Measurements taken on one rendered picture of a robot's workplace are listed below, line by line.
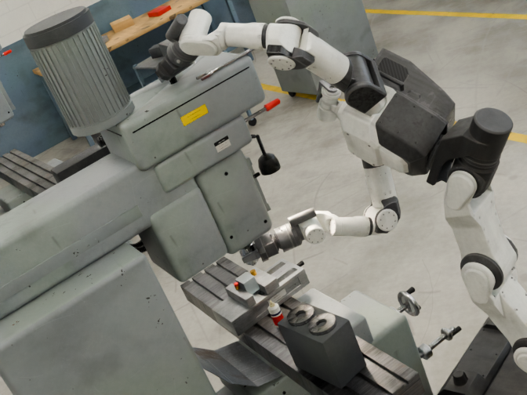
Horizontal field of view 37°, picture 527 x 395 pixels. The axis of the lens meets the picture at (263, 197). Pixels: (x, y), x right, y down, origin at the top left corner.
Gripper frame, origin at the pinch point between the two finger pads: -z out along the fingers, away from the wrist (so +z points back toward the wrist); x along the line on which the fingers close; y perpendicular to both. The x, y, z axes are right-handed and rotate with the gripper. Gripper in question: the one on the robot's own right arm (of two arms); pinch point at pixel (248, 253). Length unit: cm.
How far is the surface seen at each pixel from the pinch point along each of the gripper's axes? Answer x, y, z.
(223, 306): -12.9, 23.2, -17.5
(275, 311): 4.1, 23.2, 0.1
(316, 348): 43.0, 15.5, 8.1
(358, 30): -457, 84, 160
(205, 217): 15.9, -26.7, -7.1
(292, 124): -408, 123, 67
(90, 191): 24, -53, -33
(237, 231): 10.9, -15.3, -0.2
